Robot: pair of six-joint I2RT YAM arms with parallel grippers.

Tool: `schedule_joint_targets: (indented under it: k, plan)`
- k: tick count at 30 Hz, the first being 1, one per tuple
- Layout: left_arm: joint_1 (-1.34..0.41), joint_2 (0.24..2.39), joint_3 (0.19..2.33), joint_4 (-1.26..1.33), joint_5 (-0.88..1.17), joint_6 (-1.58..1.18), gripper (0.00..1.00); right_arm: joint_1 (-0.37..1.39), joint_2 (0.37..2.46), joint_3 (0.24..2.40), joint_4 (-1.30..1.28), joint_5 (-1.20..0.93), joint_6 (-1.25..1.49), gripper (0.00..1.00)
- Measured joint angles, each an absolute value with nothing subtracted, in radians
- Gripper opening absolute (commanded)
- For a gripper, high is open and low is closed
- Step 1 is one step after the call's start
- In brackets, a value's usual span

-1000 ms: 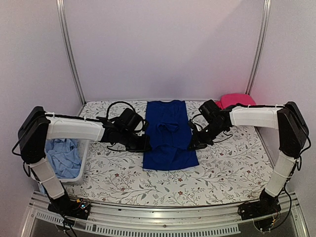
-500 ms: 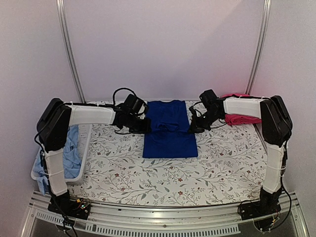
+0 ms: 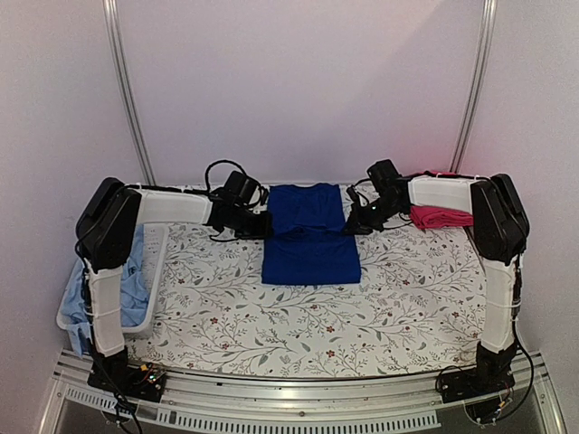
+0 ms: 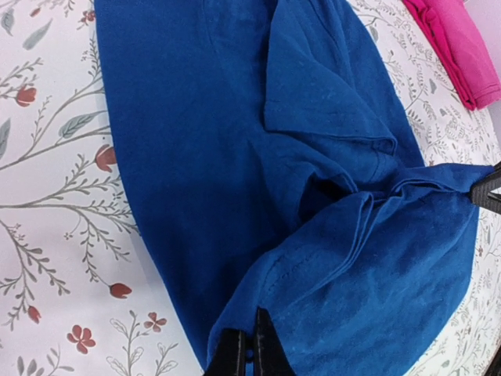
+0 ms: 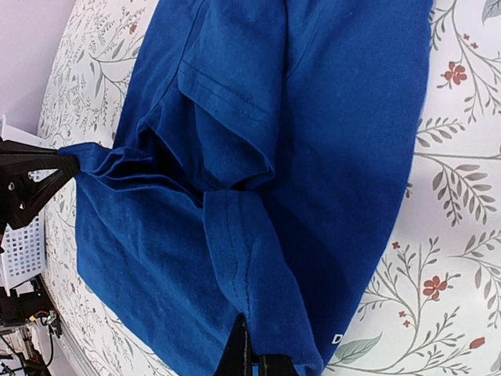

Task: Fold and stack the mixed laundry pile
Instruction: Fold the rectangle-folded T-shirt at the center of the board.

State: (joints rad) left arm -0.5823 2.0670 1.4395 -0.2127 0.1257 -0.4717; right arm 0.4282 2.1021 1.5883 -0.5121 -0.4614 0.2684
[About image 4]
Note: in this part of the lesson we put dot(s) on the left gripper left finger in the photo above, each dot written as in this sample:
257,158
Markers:
230,355

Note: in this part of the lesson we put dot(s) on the folded pink garment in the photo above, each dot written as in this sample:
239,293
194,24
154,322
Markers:
461,49

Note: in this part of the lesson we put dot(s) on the floral table mat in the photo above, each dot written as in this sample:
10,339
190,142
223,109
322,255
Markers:
79,293

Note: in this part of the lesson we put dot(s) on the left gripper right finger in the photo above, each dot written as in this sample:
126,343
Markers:
269,356

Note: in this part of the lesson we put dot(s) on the blue printed t-shirt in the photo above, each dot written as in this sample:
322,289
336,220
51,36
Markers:
269,163

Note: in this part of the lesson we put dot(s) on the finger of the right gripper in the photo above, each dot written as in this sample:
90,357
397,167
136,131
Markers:
483,194

